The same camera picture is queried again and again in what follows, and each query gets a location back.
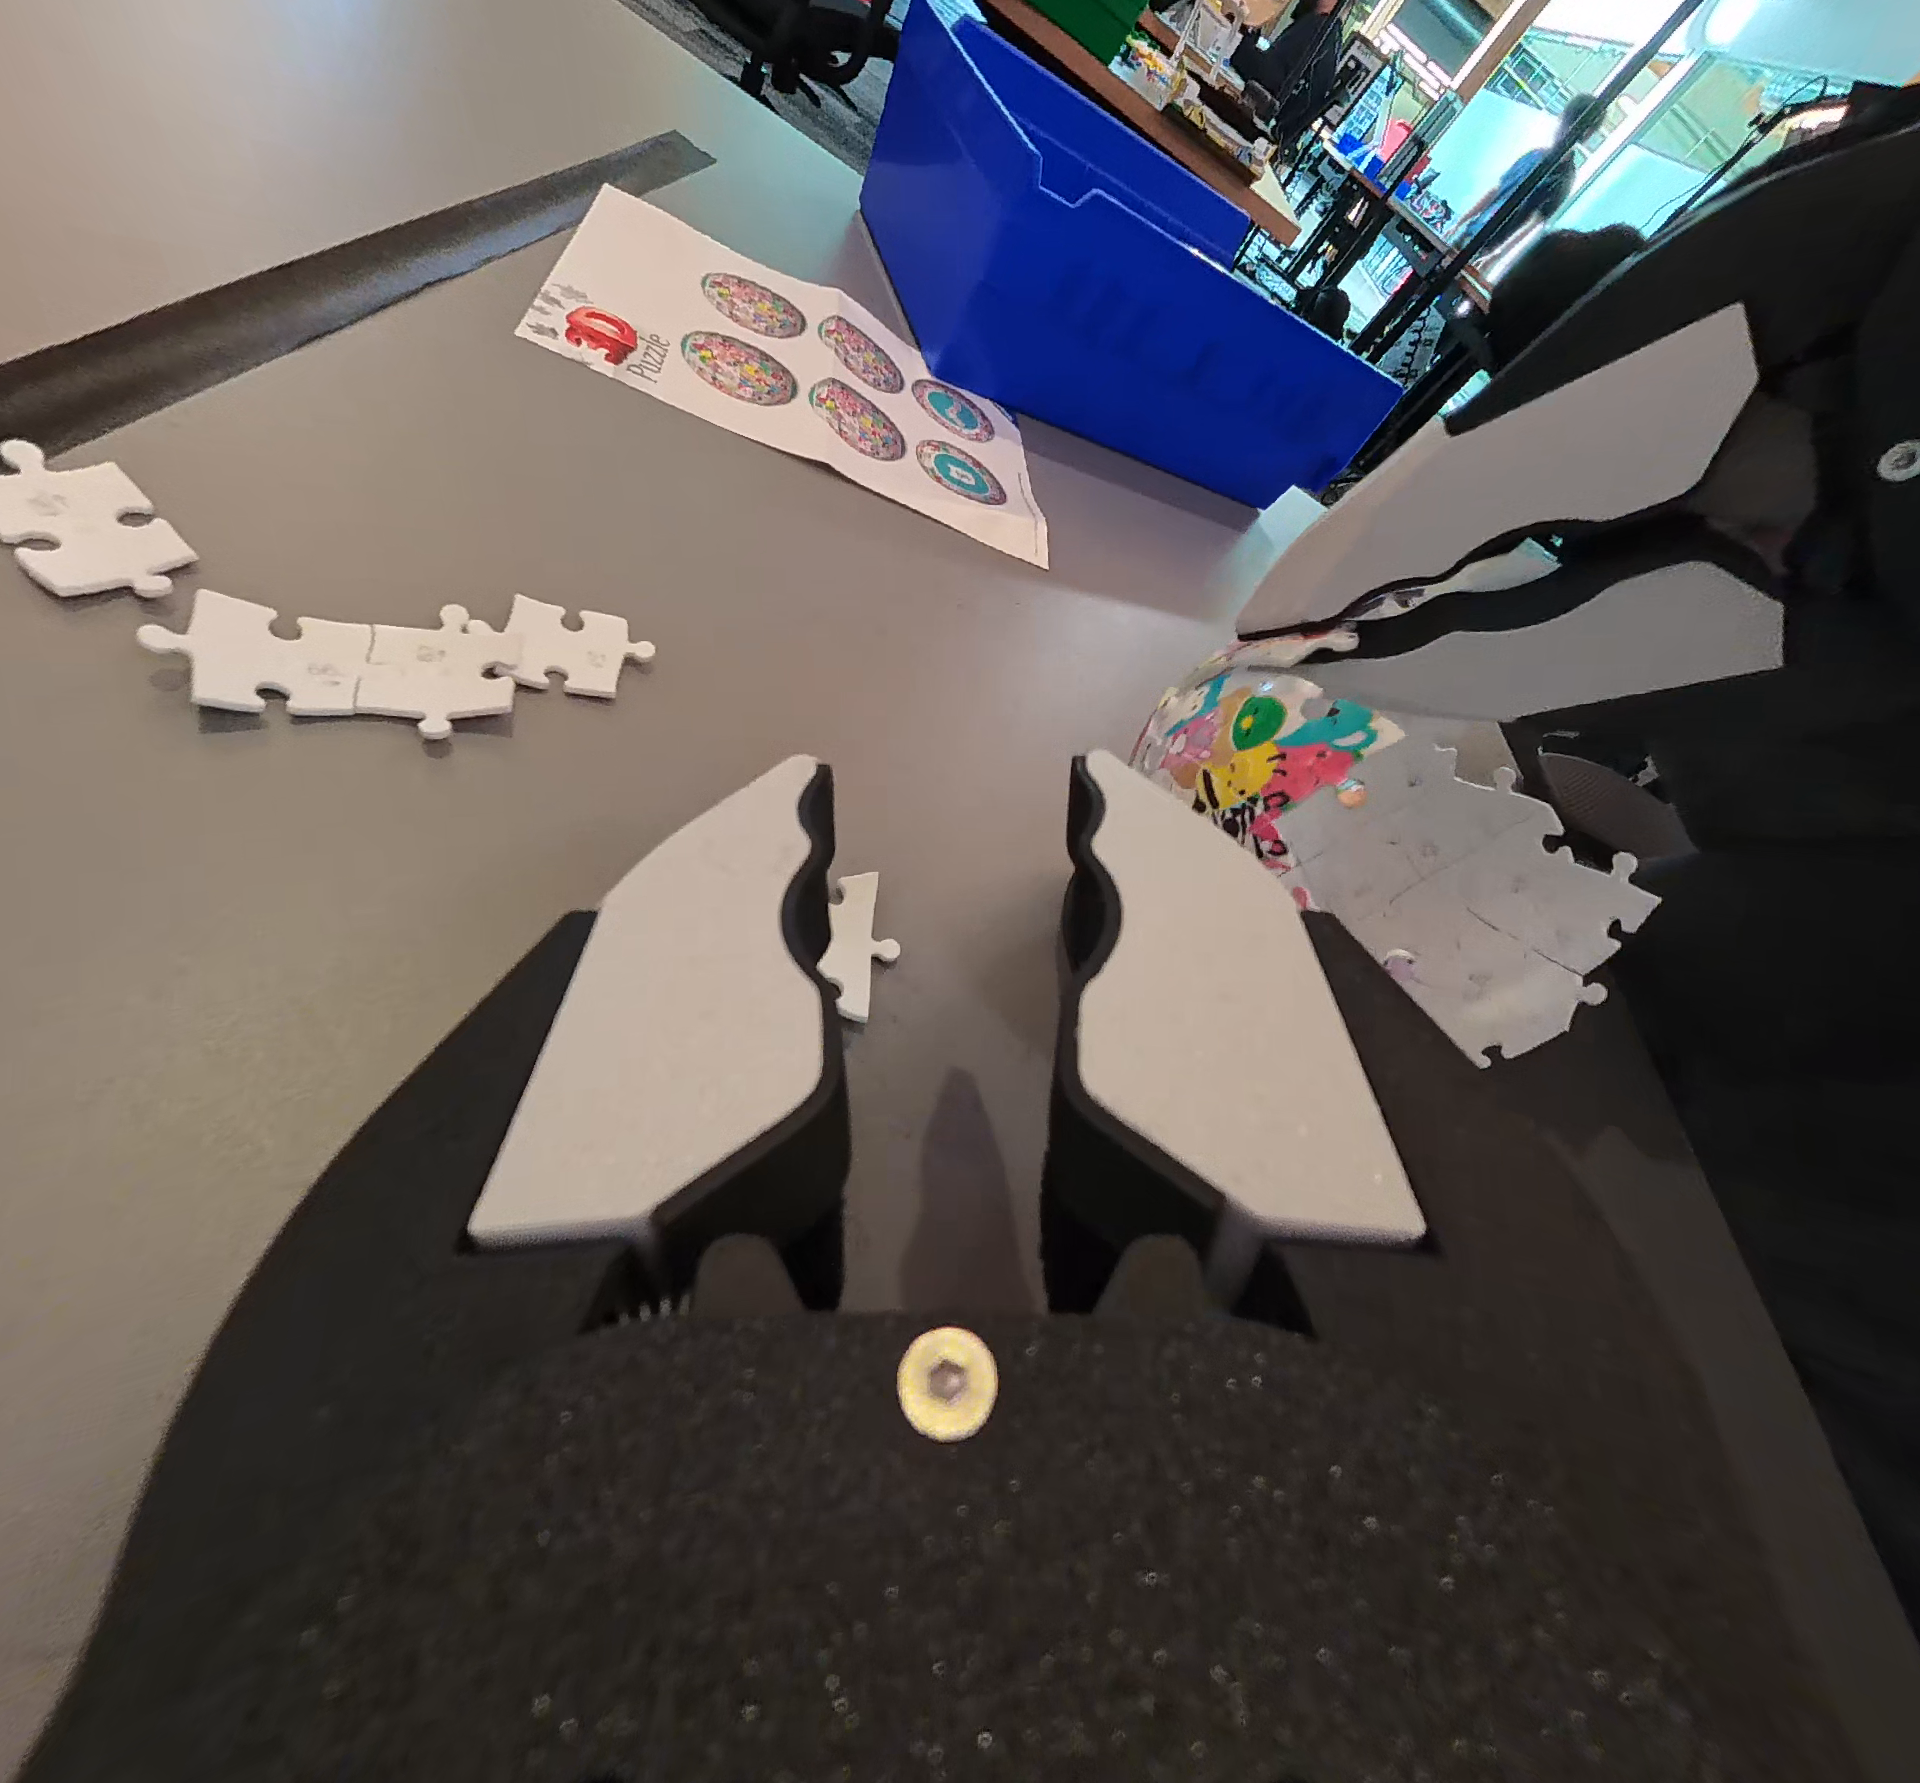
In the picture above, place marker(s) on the puzzle instruction sheet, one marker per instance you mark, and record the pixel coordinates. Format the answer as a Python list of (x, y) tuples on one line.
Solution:
[(780, 372)]

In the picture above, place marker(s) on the blue plastic bin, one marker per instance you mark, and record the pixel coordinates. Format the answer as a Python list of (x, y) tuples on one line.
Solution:
[(1081, 298)]

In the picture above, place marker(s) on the joined white puzzle pieces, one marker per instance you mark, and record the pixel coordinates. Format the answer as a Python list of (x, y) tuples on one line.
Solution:
[(315, 665)]

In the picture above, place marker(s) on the wooden table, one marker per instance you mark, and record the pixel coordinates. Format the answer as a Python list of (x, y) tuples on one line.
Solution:
[(1185, 126)]

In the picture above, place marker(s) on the black stand pole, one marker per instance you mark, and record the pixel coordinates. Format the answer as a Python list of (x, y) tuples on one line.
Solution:
[(1651, 72)]

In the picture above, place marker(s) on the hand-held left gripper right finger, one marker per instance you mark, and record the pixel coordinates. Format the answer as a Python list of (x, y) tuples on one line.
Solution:
[(1231, 1047)]

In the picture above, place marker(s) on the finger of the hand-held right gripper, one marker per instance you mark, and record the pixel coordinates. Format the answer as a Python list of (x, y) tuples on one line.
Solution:
[(1545, 462), (1620, 636)]

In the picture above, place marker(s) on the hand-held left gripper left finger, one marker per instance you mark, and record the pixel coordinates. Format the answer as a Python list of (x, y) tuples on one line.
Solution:
[(660, 1047)]

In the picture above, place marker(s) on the partly built puzzle ball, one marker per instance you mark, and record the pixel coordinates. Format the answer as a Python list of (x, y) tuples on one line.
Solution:
[(1441, 867)]

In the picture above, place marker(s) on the white puzzle piece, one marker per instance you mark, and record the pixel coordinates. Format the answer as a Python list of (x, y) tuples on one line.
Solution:
[(858, 943), (579, 645), (82, 522)]

